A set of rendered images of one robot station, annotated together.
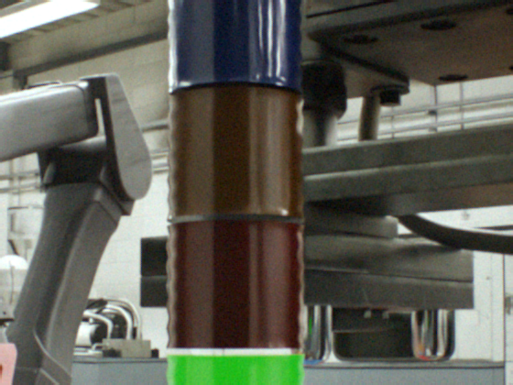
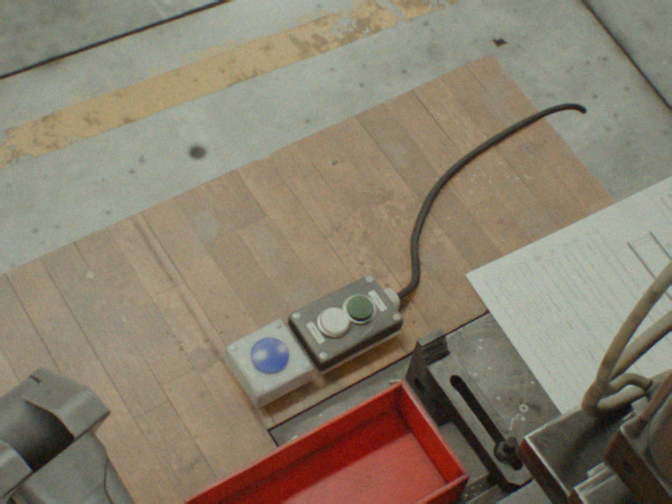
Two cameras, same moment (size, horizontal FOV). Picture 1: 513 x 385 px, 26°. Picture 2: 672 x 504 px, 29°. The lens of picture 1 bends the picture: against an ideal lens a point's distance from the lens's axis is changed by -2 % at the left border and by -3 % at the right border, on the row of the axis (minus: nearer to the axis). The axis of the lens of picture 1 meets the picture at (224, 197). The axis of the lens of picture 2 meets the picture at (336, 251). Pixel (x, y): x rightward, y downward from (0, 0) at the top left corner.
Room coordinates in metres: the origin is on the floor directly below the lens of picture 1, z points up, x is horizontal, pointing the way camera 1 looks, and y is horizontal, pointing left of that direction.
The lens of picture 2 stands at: (0.80, 0.42, 2.14)
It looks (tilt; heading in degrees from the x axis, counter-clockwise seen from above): 58 degrees down; 280
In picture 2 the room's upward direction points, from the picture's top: 10 degrees clockwise
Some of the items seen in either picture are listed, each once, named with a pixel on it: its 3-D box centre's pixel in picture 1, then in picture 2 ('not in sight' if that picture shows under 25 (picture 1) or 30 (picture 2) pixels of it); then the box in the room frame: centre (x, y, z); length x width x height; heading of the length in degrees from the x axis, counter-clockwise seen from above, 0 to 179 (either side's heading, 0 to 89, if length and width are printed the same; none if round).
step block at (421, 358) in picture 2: not in sight; (439, 377); (0.79, -0.20, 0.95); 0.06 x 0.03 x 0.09; 141
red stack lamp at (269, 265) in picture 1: (235, 287); not in sight; (0.31, 0.00, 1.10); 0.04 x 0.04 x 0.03
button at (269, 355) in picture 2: not in sight; (269, 357); (0.96, -0.16, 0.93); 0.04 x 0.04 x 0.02
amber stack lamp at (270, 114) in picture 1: (234, 160); not in sight; (0.31, 0.00, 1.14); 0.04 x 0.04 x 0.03
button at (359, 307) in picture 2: not in sight; (359, 311); (0.89, -0.25, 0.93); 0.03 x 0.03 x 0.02
